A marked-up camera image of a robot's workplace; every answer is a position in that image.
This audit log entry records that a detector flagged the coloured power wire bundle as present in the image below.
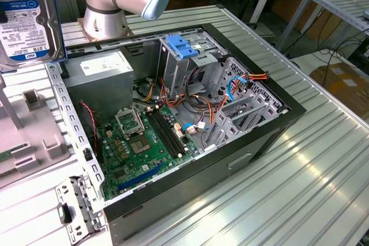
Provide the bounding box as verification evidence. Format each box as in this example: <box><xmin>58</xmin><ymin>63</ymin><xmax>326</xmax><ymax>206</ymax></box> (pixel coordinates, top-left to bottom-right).
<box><xmin>135</xmin><ymin>67</ymin><xmax>220</xmax><ymax>126</ymax></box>

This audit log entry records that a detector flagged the blue plastic drive bracket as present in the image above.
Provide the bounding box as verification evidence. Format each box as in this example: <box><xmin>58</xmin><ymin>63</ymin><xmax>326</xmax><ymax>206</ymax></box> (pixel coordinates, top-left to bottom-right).
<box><xmin>165</xmin><ymin>35</ymin><xmax>199</xmax><ymax>60</ymax></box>

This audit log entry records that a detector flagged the red black fan wire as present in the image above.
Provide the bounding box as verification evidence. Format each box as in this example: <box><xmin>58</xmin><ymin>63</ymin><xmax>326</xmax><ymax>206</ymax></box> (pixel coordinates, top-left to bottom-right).
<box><xmin>79</xmin><ymin>100</ymin><xmax>97</xmax><ymax>140</ymax></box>

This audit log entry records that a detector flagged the black PC case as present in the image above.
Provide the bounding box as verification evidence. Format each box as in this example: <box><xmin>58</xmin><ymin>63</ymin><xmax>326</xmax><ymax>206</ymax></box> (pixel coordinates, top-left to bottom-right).
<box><xmin>43</xmin><ymin>3</ymin><xmax>307</xmax><ymax>244</ymax></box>

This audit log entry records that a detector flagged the grey metal drive cage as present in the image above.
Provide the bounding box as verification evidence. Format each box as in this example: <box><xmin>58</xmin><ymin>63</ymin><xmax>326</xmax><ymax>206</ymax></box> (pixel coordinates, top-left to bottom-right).
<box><xmin>157</xmin><ymin>31</ymin><xmax>229</xmax><ymax>100</ymax></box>

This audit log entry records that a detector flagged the grey power supply unit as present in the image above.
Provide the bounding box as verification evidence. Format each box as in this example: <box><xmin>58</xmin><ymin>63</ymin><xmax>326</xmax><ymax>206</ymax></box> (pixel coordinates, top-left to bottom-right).
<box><xmin>62</xmin><ymin>49</ymin><xmax>135</xmax><ymax>120</ymax></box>

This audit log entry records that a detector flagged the orange red power wire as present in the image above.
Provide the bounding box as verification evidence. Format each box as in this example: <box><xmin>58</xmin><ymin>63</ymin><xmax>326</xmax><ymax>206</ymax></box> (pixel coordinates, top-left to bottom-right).
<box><xmin>218</xmin><ymin>72</ymin><xmax>269</xmax><ymax>112</ymax></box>

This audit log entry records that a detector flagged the metal slot bracket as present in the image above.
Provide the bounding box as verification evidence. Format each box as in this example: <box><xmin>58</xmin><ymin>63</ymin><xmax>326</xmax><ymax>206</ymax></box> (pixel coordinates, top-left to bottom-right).
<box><xmin>54</xmin><ymin>174</ymin><xmax>106</xmax><ymax>244</ymax></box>

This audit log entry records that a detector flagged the green RAM stick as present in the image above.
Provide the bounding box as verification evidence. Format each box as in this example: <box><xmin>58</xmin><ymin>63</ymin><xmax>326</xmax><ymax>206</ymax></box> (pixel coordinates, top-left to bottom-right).
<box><xmin>0</xmin><ymin>150</ymin><xmax>15</xmax><ymax>164</ymax></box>

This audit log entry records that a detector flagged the metal socket cover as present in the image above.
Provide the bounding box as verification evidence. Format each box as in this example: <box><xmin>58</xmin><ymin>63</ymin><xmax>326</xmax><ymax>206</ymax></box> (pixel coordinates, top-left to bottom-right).
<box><xmin>114</xmin><ymin>107</ymin><xmax>145</xmax><ymax>137</ymax></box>

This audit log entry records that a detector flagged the grey parts rack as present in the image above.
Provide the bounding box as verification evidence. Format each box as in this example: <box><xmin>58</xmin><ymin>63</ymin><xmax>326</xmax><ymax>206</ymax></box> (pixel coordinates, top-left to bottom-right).
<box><xmin>0</xmin><ymin>70</ymin><xmax>73</xmax><ymax>189</ymax></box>

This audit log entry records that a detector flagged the black RAM slot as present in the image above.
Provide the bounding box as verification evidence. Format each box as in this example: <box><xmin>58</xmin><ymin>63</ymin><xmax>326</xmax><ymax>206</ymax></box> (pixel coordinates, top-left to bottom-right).
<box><xmin>152</xmin><ymin>107</ymin><xmax>183</xmax><ymax>156</ymax></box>
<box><xmin>145</xmin><ymin>109</ymin><xmax>176</xmax><ymax>159</ymax></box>
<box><xmin>148</xmin><ymin>109</ymin><xmax>179</xmax><ymax>157</ymax></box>
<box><xmin>155</xmin><ymin>106</ymin><xmax>187</xmax><ymax>154</ymax></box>

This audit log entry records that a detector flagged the grey metal disk bay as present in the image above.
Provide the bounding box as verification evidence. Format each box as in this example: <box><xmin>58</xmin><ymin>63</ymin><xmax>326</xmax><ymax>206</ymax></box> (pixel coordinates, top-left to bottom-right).
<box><xmin>201</xmin><ymin>55</ymin><xmax>291</xmax><ymax>154</ymax></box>

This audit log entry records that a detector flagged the green motherboard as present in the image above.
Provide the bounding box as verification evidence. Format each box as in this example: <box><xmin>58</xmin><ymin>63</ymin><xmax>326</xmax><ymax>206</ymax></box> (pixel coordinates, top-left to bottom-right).
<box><xmin>96</xmin><ymin>104</ymin><xmax>197</xmax><ymax>200</ymax></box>

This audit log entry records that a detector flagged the blue expansion slot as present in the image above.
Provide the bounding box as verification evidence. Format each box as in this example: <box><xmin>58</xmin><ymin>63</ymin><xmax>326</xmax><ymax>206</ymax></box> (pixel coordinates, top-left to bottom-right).
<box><xmin>117</xmin><ymin>161</ymin><xmax>165</xmax><ymax>192</ymax></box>

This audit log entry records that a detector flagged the CPU socket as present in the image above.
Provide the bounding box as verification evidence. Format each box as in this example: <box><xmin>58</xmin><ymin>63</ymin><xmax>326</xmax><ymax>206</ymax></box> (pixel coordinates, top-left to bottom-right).
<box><xmin>128</xmin><ymin>133</ymin><xmax>152</xmax><ymax>154</ymax></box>

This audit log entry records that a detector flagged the hard disk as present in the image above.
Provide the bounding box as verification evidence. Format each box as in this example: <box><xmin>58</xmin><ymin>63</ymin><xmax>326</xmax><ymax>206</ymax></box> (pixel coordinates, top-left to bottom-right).
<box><xmin>0</xmin><ymin>0</ymin><xmax>66</xmax><ymax>71</ymax></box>

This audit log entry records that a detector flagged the light blue SATA wire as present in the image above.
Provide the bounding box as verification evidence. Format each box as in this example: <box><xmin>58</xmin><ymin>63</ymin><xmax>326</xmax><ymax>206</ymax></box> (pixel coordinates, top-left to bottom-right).
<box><xmin>183</xmin><ymin>75</ymin><xmax>249</xmax><ymax>135</ymax></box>

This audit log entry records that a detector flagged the brown cardboard box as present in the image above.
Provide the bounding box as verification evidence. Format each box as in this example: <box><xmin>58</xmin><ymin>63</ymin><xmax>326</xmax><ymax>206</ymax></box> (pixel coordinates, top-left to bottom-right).
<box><xmin>310</xmin><ymin>61</ymin><xmax>369</xmax><ymax>120</ymax></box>

